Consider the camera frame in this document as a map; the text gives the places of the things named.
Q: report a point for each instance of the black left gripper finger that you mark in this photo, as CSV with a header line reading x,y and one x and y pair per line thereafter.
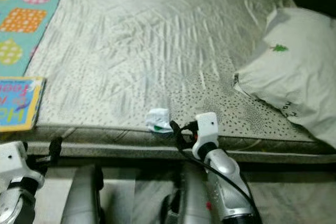
x,y
55,150

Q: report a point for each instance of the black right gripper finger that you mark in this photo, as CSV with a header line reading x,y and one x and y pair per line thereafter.
x,y
178,134

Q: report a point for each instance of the white green cloth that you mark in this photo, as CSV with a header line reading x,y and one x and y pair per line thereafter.
x,y
157,119

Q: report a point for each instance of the blue yellow children's book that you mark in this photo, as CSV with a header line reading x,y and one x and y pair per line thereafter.
x,y
21,106

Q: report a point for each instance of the cream pillow with green tree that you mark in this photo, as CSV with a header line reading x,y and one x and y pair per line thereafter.
x,y
289,72

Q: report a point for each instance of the silver left robot leg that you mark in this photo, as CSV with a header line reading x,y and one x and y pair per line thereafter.
x,y
84,198

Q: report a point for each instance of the silver robot leg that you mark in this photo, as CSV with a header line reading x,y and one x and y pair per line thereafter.
x,y
84,198
191,198

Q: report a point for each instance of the silver right robot leg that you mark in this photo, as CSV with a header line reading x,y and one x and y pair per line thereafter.
x,y
191,198

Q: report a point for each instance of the grey quilted mattress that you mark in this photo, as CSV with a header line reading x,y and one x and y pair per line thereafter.
x,y
136,40

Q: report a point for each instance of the teal blanket with colourful shapes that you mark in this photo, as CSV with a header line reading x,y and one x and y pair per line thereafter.
x,y
26,3

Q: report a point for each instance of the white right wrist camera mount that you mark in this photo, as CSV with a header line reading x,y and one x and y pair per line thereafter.
x,y
207,127

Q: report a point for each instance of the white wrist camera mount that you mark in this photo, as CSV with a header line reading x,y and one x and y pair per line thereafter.
x,y
207,127
16,161

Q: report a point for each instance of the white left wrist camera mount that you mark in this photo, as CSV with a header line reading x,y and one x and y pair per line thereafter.
x,y
16,161

